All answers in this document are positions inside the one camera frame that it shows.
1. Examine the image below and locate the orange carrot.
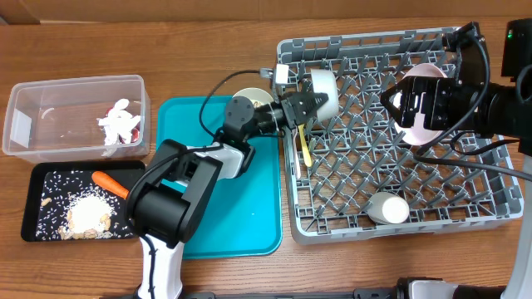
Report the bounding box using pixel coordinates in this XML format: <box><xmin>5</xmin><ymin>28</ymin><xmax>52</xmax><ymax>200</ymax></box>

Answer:
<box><xmin>91</xmin><ymin>171</ymin><xmax>129</xmax><ymax>199</ymax></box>

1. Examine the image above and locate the white napkin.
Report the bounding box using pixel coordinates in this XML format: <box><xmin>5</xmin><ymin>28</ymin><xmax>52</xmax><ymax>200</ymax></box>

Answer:
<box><xmin>97</xmin><ymin>98</ymin><xmax>141</xmax><ymax>158</ymax></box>

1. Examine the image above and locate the red snack wrapper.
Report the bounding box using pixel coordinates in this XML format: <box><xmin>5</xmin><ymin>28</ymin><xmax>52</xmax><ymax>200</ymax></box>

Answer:
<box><xmin>102</xmin><ymin>108</ymin><xmax>140</xmax><ymax>145</ymax></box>

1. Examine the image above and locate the pile of rice and peanuts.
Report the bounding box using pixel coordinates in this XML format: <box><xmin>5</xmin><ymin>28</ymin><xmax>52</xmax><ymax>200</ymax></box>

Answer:
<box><xmin>34</xmin><ymin>169</ymin><xmax>134</xmax><ymax>241</ymax></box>

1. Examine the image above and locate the white plastic fork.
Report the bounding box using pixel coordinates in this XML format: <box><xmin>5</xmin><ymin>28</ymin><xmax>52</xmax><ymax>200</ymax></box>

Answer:
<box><xmin>292</xmin><ymin>129</ymin><xmax>301</xmax><ymax>180</ymax></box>

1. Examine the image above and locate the black plastic tray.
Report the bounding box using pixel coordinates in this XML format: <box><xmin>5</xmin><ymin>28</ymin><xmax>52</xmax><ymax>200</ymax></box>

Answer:
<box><xmin>21</xmin><ymin>160</ymin><xmax>145</xmax><ymax>242</ymax></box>

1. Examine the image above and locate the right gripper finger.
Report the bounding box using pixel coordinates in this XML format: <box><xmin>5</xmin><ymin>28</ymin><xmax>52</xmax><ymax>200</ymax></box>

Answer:
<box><xmin>380</xmin><ymin>76</ymin><xmax>411</xmax><ymax>102</ymax></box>
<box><xmin>381</xmin><ymin>97</ymin><xmax>410</xmax><ymax>127</ymax></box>

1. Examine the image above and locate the pink round plate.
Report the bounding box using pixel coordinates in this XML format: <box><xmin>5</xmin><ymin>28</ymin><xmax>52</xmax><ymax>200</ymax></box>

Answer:
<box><xmin>394</xmin><ymin>63</ymin><xmax>446</xmax><ymax>146</ymax></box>

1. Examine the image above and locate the white bowl with peanuts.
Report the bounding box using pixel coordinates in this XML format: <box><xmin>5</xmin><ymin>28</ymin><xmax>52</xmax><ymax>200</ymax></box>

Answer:
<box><xmin>234</xmin><ymin>87</ymin><xmax>273</xmax><ymax>108</ymax></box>

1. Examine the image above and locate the teal plastic tray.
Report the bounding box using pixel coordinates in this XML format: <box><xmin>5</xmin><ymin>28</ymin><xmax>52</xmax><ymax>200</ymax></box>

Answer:
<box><xmin>155</xmin><ymin>96</ymin><xmax>283</xmax><ymax>260</ymax></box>

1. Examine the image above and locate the grey bowl with food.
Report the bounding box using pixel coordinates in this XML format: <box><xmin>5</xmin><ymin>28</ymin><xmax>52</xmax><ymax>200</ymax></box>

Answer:
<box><xmin>311</xmin><ymin>69</ymin><xmax>339</xmax><ymax>121</ymax></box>

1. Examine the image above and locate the grey dishwasher rack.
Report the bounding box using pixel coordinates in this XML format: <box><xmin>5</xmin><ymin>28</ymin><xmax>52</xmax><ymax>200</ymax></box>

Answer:
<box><xmin>277</xmin><ymin>28</ymin><xmax>524</xmax><ymax>244</ymax></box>

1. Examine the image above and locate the yellow plastic spoon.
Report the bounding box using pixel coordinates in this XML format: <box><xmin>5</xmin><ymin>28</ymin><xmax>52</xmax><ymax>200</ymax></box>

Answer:
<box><xmin>298</xmin><ymin>125</ymin><xmax>313</xmax><ymax>167</ymax></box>

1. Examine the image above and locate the clear plastic bin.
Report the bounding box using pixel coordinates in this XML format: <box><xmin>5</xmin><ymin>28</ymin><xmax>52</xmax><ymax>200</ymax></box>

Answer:
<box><xmin>2</xmin><ymin>75</ymin><xmax>150</xmax><ymax>164</ymax></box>

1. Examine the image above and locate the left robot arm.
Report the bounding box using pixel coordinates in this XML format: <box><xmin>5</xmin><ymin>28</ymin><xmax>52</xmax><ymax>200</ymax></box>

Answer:
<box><xmin>125</xmin><ymin>91</ymin><xmax>338</xmax><ymax>298</ymax></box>

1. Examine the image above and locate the white plastic cup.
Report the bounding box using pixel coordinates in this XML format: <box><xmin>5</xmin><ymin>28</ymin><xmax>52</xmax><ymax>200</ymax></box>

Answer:
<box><xmin>367</xmin><ymin>192</ymin><xmax>410</xmax><ymax>224</ymax></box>

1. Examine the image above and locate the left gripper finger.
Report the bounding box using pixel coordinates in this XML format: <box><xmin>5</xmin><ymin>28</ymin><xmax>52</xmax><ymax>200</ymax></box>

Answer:
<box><xmin>301</xmin><ymin>99</ymin><xmax>327</xmax><ymax>125</ymax></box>
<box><xmin>290</xmin><ymin>92</ymin><xmax>328</xmax><ymax>105</ymax></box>

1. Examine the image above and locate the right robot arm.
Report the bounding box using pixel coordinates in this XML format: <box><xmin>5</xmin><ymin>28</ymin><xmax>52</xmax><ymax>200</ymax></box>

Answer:
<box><xmin>380</xmin><ymin>18</ymin><xmax>531</xmax><ymax>298</ymax></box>

